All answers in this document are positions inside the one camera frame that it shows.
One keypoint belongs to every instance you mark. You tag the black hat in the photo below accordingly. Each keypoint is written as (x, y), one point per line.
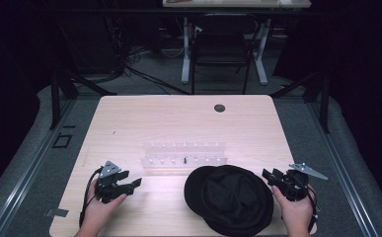
(229, 200)

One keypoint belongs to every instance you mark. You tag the aluminium floor rail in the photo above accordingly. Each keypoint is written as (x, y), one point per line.
(343, 164)
(30, 164)

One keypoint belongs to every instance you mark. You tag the white-legged desk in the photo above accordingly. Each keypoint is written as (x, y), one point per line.
(238, 3)

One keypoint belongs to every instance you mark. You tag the person's right hand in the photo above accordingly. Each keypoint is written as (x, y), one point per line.
(295, 212)

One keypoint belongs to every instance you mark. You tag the grey tape strip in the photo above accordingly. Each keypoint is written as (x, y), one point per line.
(57, 212)

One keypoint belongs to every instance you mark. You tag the short black tape strip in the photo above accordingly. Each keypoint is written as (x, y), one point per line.
(69, 126)

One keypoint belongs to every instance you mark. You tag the person's left hand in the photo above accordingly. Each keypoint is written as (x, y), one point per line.
(98, 212)

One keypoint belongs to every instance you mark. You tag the clear acrylic rack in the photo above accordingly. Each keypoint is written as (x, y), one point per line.
(183, 154)

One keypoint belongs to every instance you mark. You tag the black metal frame stand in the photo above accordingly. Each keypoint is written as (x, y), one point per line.
(60, 85)
(323, 98)

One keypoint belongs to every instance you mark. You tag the black chair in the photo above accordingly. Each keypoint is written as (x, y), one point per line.
(223, 46)

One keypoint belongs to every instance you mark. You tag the black table grommet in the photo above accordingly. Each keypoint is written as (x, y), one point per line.
(219, 108)

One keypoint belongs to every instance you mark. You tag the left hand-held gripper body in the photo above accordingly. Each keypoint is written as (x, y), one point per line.
(108, 189)

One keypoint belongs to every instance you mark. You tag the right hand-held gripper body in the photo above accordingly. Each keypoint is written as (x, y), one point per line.
(293, 187)

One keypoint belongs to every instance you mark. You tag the black tape square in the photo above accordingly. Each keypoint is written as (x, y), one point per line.
(62, 140)

